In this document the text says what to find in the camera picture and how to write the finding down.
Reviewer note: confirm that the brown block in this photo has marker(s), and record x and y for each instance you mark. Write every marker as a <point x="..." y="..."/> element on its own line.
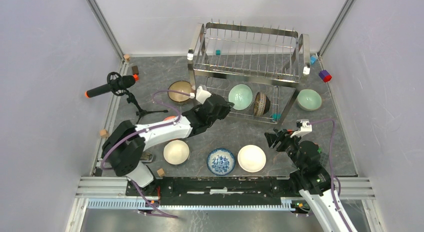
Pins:
<point x="135" y="70"/>

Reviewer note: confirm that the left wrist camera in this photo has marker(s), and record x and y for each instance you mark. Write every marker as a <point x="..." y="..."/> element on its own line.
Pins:
<point x="201" y="94"/>

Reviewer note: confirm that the steel dish rack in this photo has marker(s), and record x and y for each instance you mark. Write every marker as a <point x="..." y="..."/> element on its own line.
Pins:
<point x="270" y="60"/>

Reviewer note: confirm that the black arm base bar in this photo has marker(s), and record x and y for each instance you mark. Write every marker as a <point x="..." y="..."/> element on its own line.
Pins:
<point x="225" y="191"/>

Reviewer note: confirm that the blue block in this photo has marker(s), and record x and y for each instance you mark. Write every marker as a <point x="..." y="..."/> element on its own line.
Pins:
<point x="313" y="59"/>

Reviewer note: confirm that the red floral bowl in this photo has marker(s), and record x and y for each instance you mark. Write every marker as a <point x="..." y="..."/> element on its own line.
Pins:
<point x="170" y="118"/>

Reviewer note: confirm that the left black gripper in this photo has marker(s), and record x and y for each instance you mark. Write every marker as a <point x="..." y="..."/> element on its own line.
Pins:
<point x="225" y="109"/>

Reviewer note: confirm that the light green bowl front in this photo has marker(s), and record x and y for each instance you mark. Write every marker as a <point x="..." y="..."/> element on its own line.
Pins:
<point x="309" y="100"/>

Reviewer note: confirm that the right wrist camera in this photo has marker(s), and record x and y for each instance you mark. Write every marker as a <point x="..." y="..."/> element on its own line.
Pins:
<point x="304" y="127"/>

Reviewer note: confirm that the wooden cube left rail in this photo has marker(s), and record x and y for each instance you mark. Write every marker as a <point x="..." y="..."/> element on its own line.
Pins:
<point x="103" y="133"/>

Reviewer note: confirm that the blue white patterned bowl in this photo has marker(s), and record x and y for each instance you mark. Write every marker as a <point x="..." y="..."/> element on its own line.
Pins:
<point x="221" y="161"/>

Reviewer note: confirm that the black patterned bowl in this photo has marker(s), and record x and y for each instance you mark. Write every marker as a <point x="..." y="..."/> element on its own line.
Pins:
<point x="262" y="104"/>

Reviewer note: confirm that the purple red block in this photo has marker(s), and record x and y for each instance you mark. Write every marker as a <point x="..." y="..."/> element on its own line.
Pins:
<point x="325" y="76"/>

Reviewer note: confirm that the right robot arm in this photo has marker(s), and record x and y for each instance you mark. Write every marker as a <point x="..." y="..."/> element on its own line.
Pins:
<point x="318" y="177"/>

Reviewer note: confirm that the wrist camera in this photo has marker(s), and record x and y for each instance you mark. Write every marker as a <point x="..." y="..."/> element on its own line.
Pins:
<point x="201" y="94"/>
<point x="304" y="127"/>

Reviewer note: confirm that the light green ribbed bowl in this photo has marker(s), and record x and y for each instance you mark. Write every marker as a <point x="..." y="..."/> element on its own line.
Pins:
<point x="241" y="96"/>

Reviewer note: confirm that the brown beige bowl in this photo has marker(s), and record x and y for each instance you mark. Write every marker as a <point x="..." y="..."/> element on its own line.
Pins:
<point x="180" y="86"/>

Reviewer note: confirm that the black microphone on tripod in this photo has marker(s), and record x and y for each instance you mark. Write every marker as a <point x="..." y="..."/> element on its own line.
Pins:
<point x="119" y="86"/>

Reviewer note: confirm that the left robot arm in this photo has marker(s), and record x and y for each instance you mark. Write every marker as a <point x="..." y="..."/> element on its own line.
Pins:
<point x="122" y="151"/>

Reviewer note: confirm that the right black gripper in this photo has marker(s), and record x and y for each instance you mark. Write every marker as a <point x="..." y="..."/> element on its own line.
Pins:
<point x="283" y="136"/>

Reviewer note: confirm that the wooden cube near base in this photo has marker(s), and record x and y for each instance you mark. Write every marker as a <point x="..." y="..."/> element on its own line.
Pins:
<point x="161" y="172"/>

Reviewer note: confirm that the orange bowl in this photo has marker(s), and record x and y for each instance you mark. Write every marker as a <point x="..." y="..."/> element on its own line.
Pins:
<point x="251" y="158"/>

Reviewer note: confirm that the teal block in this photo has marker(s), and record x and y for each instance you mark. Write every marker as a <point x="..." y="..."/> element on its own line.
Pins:
<point x="275" y="117"/>

